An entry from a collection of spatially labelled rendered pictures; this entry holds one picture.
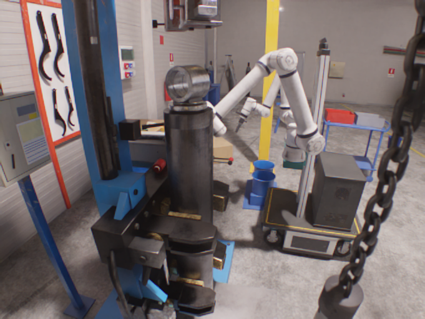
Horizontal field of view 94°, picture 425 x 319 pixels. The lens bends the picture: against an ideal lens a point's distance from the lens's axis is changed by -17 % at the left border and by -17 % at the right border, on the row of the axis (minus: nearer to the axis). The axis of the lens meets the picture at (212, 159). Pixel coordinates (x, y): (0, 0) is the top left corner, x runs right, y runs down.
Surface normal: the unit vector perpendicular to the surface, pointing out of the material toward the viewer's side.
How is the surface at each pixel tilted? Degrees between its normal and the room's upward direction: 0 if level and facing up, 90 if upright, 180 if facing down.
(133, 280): 90
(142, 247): 0
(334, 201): 90
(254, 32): 90
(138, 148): 90
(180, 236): 0
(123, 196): 45
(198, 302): 0
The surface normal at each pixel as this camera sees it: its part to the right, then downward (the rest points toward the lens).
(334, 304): -0.80, 0.24
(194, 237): 0.00, -0.91
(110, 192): -0.20, 0.39
